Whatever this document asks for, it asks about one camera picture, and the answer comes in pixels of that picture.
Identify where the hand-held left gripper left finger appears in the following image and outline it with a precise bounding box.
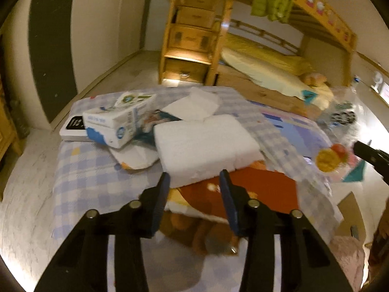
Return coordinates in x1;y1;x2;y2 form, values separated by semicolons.
34;172;171;292

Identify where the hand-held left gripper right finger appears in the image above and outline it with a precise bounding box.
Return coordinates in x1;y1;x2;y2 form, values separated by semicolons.
219;169;354;292

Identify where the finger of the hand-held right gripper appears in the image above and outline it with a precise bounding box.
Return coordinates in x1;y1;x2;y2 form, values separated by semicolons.
353;140;389;186

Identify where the white foam block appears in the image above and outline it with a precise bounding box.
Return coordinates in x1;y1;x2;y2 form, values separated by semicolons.
153;116;265;188

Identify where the clear fruit print plastic bag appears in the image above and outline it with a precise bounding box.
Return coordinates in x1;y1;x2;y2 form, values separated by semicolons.
314;142;367;183

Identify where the white flat packet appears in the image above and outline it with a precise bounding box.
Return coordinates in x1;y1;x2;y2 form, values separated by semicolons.
110;145;160;171

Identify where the black and white plastic bag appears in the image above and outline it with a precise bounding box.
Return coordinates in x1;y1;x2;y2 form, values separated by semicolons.
321;103;357;129

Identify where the cardboard box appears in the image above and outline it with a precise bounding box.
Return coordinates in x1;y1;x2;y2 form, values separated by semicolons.
334;191;367;247

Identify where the colourful printed packet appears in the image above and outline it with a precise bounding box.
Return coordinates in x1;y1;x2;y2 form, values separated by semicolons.
133;109;183;147

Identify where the blue checked blanket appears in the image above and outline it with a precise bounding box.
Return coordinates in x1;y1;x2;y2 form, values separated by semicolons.
52;86;345;292

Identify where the small white fan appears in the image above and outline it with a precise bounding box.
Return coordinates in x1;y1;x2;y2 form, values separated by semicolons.
370;71;385;94

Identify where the blue and white carton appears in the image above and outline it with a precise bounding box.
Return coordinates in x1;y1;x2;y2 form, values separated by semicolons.
82;92;158;149

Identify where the plush toy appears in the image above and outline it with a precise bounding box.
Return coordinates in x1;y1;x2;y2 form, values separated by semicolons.
303;72;329;88

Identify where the pink fluffy rug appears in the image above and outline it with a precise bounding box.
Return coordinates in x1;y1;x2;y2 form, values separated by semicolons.
329;235;367;292

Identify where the white electronic device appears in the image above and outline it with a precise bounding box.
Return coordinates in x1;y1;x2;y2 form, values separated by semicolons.
59;115;89;142

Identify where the yellow mattress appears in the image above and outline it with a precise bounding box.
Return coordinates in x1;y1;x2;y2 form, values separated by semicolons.
220;33;335;104

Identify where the wooden bunk bed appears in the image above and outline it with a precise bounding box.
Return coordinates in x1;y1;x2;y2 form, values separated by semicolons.
213;0;358;121

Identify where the wooden staircase with drawers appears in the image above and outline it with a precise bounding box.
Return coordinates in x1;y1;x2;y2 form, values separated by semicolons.
158;0;238;87

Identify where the wooden cabinet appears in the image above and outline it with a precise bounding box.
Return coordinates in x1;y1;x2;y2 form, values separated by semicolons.
0;76;25;159

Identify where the dark wall panel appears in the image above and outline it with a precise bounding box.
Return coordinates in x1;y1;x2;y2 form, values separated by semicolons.
28;0;79;124

